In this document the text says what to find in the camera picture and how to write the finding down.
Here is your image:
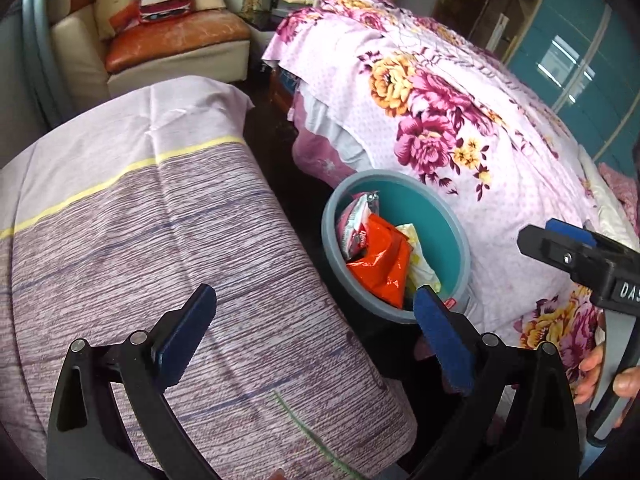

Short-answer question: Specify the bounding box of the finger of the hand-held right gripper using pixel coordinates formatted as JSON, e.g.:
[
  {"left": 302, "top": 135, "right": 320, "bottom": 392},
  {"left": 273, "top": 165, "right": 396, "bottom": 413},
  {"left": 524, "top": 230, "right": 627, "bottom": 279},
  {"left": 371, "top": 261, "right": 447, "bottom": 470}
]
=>
[
  {"left": 516, "top": 225, "right": 608, "bottom": 291},
  {"left": 545, "top": 217, "right": 640, "bottom": 266}
]

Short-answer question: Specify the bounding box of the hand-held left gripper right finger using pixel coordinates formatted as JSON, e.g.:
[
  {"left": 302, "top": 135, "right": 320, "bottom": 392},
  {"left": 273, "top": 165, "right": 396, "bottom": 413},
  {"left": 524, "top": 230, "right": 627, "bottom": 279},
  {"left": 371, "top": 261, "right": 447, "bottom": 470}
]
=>
[{"left": 407, "top": 285, "right": 581, "bottom": 480}]

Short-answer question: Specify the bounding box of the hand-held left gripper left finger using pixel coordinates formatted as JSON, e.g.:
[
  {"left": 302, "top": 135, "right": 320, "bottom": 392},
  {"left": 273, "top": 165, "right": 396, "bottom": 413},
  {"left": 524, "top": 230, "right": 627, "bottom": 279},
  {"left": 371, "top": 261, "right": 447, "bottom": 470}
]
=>
[{"left": 46, "top": 284, "right": 221, "bottom": 480}]

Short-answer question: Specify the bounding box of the yellow snack wrapper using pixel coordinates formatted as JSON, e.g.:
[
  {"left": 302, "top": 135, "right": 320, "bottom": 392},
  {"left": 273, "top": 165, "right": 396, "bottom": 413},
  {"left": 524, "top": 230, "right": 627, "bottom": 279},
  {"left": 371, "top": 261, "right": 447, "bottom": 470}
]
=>
[{"left": 395, "top": 222, "right": 442, "bottom": 293}]

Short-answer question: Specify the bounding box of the orange snack packet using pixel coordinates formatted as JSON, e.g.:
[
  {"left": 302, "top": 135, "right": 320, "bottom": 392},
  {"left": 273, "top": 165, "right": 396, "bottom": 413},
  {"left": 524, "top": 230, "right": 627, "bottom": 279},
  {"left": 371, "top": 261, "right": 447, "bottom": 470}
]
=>
[{"left": 345, "top": 212, "right": 412, "bottom": 310}]

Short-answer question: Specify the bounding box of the teal plastic bucket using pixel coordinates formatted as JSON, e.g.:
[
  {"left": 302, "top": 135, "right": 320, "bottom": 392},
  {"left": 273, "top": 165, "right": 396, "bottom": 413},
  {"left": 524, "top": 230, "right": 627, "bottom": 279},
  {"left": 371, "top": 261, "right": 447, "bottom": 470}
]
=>
[{"left": 321, "top": 170, "right": 472, "bottom": 325}]

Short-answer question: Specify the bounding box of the dark red snack wrapper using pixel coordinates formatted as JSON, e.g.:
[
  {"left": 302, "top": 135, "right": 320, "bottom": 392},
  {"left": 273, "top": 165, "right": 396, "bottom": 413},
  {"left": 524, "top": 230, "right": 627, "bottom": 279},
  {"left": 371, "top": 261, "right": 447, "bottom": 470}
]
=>
[{"left": 336, "top": 191, "right": 382, "bottom": 261}]

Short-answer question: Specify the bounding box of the person's right hand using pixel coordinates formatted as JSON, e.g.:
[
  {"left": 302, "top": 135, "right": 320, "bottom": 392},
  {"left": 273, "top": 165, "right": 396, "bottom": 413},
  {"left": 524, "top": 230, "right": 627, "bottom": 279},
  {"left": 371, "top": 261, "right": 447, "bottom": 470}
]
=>
[{"left": 572, "top": 342, "right": 640, "bottom": 416}]

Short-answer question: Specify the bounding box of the pink fleece blanket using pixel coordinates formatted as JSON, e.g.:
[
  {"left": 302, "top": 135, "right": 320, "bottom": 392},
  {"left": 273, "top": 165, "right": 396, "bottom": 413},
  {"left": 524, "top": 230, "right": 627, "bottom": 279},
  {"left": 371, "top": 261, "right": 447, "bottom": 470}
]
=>
[{"left": 597, "top": 160, "right": 640, "bottom": 221}]

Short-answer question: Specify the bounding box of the table with striped cloth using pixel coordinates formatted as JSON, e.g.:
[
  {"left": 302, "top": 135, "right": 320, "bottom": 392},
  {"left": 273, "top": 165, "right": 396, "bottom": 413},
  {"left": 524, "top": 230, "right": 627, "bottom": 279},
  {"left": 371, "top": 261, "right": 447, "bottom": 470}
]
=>
[{"left": 0, "top": 75, "right": 418, "bottom": 480}]

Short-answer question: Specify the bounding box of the pink floral bed sheet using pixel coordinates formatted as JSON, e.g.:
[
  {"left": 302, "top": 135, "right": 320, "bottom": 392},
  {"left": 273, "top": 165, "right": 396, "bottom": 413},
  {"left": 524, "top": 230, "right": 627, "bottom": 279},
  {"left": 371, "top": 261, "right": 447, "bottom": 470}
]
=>
[{"left": 262, "top": 0, "right": 640, "bottom": 401}]

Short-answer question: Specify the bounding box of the teal wardrobe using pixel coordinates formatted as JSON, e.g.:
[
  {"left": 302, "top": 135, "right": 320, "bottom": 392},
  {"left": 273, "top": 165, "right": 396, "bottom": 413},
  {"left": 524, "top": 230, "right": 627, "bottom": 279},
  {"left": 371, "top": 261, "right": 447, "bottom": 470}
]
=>
[{"left": 505, "top": 0, "right": 640, "bottom": 171}]

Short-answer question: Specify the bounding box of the dark wooden cabinet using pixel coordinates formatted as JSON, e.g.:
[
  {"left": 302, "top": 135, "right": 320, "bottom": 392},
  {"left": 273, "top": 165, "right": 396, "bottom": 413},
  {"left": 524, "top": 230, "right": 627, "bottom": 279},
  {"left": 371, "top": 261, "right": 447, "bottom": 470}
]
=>
[{"left": 432, "top": 0, "right": 546, "bottom": 61}]

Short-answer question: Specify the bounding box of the orange cardboard box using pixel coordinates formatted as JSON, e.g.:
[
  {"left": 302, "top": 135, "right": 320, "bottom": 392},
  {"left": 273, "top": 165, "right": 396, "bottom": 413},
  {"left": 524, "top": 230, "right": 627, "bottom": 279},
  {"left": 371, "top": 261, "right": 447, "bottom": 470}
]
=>
[{"left": 270, "top": 67, "right": 301, "bottom": 111}]

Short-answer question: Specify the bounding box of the cream sofa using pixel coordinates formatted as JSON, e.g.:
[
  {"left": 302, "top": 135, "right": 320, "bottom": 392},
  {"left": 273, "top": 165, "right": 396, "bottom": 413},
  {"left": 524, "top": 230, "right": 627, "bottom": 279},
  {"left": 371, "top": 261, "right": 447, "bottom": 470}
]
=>
[{"left": 47, "top": 0, "right": 251, "bottom": 111}]

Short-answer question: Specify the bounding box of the orange seat cushion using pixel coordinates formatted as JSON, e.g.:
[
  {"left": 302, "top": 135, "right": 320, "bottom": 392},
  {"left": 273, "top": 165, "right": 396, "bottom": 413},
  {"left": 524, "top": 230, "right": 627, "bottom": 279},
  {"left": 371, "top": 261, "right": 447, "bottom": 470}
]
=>
[{"left": 104, "top": 10, "right": 252, "bottom": 75}]

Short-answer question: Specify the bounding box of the dark side table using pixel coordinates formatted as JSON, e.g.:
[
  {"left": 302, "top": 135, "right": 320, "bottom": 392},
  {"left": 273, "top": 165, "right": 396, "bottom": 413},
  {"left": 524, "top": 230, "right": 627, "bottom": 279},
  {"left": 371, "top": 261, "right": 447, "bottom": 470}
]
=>
[{"left": 247, "top": 0, "right": 321, "bottom": 36}]

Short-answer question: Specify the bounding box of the grey-blue curtain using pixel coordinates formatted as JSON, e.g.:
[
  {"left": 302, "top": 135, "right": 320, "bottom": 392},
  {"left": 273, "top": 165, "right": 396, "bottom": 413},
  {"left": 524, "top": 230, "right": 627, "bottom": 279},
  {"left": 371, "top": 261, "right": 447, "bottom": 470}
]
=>
[{"left": 20, "top": 0, "right": 56, "bottom": 126}]

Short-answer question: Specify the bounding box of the floral pillow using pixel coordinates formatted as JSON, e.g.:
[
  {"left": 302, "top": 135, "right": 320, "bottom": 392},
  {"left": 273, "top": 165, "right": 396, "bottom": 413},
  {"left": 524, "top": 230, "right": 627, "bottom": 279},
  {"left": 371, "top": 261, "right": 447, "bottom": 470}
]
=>
[{"left": 95, "top": 0, "right": 146, "bottom": 41}]

